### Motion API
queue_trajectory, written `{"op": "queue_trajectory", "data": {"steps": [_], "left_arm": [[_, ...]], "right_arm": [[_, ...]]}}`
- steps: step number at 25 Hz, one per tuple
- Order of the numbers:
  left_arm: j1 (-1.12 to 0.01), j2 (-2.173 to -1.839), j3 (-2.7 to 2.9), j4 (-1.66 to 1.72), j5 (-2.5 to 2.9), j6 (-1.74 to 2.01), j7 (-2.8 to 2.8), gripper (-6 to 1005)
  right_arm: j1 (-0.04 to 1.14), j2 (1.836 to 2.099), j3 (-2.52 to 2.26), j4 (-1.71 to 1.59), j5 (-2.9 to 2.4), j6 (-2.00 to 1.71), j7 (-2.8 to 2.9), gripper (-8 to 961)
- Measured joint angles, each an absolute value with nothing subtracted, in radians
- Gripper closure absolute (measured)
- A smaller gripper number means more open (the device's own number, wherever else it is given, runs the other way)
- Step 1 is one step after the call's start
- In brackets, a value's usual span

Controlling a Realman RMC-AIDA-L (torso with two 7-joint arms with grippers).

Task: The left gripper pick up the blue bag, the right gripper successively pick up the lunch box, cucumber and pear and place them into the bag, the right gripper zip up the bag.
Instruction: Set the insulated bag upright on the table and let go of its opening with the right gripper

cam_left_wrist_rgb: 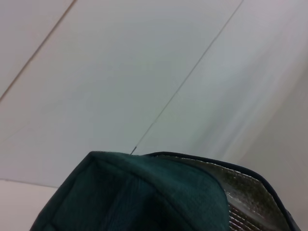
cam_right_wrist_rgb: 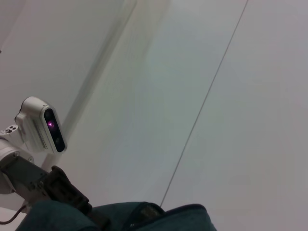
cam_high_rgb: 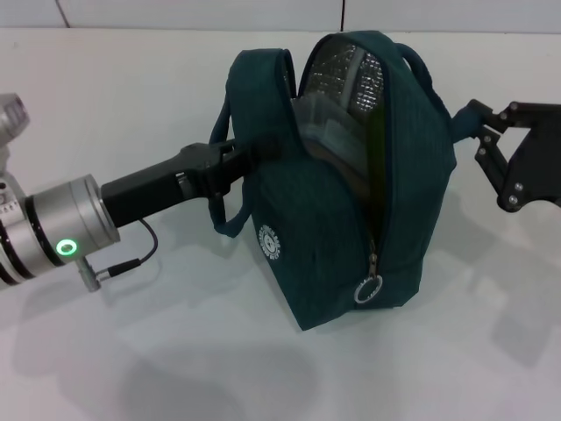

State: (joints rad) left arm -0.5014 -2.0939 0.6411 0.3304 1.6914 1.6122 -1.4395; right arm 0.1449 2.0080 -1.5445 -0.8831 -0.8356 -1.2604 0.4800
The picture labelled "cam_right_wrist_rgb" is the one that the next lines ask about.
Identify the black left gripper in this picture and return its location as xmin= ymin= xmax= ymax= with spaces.
xmin=0 ymin=155 xmax=112 ymax=231

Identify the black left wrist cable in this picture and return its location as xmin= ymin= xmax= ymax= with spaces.
xmin=0 ymin=203 xmax=32 ymax=226

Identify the dark teal insulated lunch bag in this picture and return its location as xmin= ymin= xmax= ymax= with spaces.
xmin=14 ymin=201 xmax=217 ymax=231

